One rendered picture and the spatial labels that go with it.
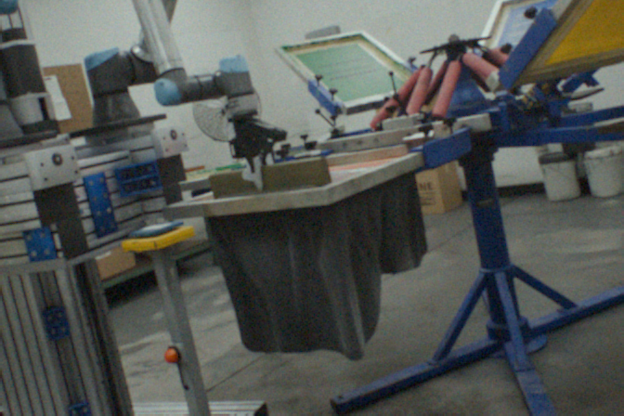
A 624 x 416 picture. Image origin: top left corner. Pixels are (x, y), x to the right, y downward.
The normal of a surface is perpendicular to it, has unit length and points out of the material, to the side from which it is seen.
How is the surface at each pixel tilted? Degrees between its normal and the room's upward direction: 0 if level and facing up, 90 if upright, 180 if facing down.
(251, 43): 90
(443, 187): 90
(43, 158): 90
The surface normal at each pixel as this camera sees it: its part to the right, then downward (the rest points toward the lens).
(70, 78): 0.78, -0.10
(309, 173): -0.58, 0.26
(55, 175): 0.90, -0.14
